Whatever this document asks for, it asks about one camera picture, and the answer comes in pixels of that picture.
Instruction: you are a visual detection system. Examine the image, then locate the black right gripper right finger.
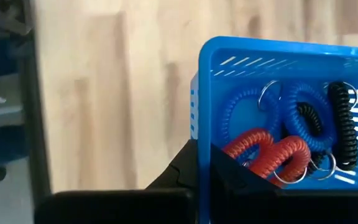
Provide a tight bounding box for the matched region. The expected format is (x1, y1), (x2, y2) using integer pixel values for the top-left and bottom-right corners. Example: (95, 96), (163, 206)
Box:
(211, 146), (279, 192)

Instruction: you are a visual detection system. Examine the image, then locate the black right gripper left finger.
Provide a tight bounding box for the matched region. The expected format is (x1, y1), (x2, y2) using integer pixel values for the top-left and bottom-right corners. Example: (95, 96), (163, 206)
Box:
(146, 139), (198, 190)

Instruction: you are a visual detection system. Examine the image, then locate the red spiral coil wristband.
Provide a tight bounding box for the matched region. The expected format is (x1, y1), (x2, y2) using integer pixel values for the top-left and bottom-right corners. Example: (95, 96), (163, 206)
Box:
(222, 128), (275, 167)
(249, 136), (312, 189)

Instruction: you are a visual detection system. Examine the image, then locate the blue spiral coil wristband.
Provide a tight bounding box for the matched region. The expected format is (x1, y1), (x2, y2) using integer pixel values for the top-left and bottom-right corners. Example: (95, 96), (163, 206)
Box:
(280, 81), (337, 153)
(218, 80), (282, 158)

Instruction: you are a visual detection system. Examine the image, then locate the black spiral coil wristband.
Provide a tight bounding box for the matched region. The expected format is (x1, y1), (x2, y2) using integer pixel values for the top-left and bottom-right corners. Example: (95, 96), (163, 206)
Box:
(296, 102), (325, 175)
(327, 81), (358, 172)

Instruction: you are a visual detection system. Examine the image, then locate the blue plastic mesh basket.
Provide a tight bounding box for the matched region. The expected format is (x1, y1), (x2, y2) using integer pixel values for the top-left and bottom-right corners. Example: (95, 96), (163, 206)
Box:
(190, 35), (358, 224)

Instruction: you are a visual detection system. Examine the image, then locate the black aluminium table frame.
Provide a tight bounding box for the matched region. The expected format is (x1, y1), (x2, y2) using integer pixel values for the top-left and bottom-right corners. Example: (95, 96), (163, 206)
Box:
(19, 30), (53, 203)

